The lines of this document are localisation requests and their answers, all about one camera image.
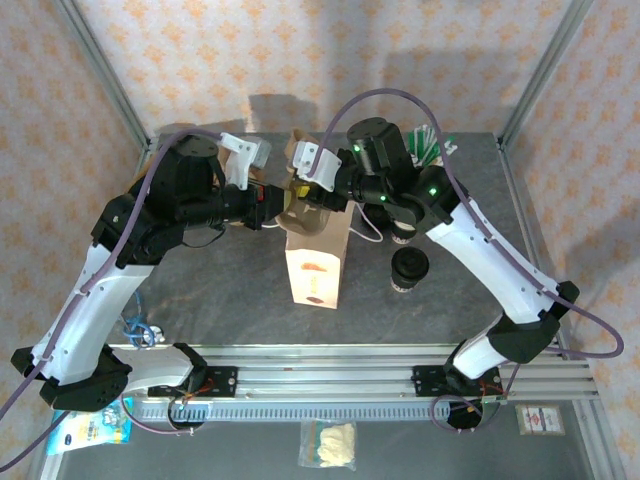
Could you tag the printed white paper bag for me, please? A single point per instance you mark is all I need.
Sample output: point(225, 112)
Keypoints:
point(315, 270)

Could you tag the black sleeved paper coffee cup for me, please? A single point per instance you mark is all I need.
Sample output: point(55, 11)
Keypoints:
point(407, 286)

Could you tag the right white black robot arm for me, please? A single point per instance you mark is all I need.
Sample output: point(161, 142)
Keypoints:
point(500, 270)

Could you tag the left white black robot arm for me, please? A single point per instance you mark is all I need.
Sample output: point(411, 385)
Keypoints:
point(95, 310)

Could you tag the green white wrapped straw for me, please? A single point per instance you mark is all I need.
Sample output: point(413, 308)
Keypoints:
point(444, 149)
point(414, 140)
point(451, 151)
point(433, 145)
point(423, 137)

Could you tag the stack of paper cups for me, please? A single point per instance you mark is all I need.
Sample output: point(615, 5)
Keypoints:
point(402, 232)

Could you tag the small silver metal fitting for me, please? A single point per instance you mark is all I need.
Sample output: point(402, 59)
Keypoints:
point(157, 334)

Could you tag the clear bag of pale snacks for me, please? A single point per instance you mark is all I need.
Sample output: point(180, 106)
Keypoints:
point(332, 445)

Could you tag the blue white snack packet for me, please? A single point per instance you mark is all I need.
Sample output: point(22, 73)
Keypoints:
point(95, 430)

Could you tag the small brown framed sachet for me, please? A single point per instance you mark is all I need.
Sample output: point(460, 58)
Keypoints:
point(540, 420)

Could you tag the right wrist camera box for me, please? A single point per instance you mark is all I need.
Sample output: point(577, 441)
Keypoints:
point(320, 167)

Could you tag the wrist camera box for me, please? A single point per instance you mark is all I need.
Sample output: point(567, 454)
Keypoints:
point(240, 160)
point(320, 167)

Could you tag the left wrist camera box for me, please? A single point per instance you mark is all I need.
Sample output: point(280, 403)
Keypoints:
point(240, 160)

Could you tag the aluminium table side rail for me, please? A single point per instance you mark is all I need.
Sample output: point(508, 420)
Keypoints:
point(50, 474)
point(522, 220)

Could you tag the aluminium frame post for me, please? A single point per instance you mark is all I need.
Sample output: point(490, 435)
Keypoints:
point(100, 70)
point(547, 70)

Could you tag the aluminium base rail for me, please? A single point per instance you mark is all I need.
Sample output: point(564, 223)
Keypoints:
point(325, 370)

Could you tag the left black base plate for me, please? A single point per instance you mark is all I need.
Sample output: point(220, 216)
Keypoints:
point(220, 380)

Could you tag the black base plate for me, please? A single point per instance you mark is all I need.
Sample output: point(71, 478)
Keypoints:
point(430, 380)
point(220, 380)

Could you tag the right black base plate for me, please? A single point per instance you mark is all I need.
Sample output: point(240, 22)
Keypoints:
point(430, 380)

